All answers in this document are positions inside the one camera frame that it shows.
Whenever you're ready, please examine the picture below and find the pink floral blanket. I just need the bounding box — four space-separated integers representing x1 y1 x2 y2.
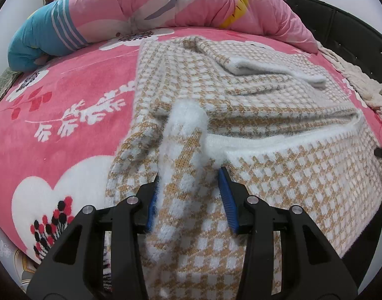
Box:
0 26 382 265

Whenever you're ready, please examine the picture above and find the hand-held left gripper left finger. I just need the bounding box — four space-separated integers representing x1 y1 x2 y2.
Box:
27 174 159 300

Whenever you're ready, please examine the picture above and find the green patterned cloth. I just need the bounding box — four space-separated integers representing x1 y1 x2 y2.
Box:
0 69 24 111

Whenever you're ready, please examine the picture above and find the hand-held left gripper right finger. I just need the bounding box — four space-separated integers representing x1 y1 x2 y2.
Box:
218 166 358 300

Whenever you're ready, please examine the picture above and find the pink and blue quilt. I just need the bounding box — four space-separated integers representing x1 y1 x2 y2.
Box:
8 0 320 73

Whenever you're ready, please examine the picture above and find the beige white houndstooth jacket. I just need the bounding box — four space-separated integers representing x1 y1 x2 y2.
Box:
103 35 382 300

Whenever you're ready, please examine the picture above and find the cream fuzzy cloth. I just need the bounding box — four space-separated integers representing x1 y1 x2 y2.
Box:
319 46 382 120

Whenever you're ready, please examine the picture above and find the black padded headboard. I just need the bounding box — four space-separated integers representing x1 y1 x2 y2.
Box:
277 0 382 101

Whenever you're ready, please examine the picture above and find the grey patterned bed sheet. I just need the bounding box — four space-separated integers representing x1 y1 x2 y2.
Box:
0 222 41 290

